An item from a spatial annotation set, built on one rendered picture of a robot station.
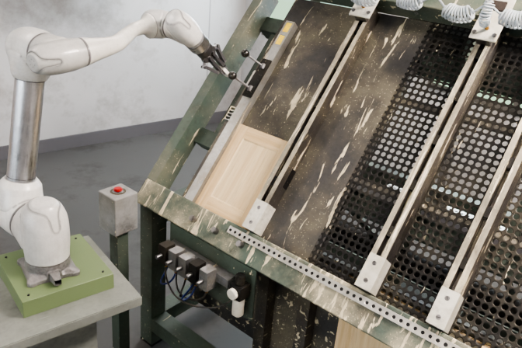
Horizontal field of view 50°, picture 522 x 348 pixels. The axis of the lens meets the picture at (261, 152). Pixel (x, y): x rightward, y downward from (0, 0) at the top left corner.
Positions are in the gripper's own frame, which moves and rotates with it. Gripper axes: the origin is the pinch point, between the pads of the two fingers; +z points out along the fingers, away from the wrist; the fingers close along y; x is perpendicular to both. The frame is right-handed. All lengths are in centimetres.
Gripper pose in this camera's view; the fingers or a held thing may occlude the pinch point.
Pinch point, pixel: (225, 71)
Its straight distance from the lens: 250.3
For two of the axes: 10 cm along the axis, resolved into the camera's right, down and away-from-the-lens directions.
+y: -4.8, 8.6, -1.7
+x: 7.5, 3.0, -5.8
